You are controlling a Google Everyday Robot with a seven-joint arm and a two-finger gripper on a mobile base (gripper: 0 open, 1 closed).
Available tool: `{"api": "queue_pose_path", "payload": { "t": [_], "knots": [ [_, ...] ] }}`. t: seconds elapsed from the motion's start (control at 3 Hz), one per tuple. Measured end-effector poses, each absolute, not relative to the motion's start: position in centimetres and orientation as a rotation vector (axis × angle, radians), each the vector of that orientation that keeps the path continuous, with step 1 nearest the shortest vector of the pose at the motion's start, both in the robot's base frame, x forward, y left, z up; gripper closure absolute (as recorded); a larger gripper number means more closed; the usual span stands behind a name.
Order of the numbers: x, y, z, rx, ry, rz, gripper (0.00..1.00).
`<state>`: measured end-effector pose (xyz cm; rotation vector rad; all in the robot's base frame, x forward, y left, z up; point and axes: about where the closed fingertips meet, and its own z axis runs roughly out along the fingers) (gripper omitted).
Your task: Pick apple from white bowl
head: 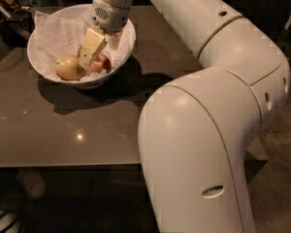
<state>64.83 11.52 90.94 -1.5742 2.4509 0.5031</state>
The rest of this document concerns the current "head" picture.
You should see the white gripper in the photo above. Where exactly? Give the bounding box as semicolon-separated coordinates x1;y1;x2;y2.
79;0;130;69

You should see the red apple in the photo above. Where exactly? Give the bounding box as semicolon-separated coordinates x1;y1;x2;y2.
86;53;112;76
77;45;82;57

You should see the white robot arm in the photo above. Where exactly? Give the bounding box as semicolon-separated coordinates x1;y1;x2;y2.
91;0;291;233

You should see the red apple back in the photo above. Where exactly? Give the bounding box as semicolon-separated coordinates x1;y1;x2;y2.
77;45;82;57

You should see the white ceramic bowl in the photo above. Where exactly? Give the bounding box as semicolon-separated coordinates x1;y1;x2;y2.
26;3;137;90

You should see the yellow-green apple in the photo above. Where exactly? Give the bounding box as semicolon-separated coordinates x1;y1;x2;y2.
55;53;84;81

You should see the white crumpled paper liner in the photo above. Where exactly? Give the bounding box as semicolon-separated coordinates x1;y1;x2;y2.
33;3;137;83

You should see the dark bag with strap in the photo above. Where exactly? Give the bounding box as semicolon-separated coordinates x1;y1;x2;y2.
0;11;35;48

